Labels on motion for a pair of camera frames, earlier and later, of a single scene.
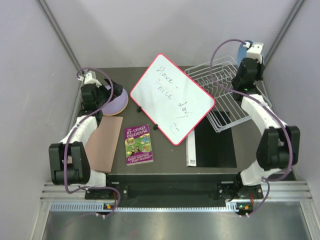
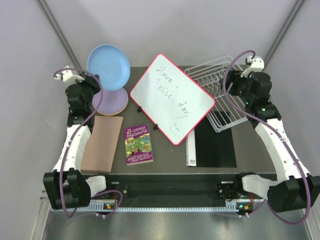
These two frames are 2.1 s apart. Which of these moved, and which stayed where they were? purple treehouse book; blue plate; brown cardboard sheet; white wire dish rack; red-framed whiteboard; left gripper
Moved: left gripper; blue plate
Stayed: purple treehouse book; white wire dish rack; red-framed whiteboard; brown cardboard sheet
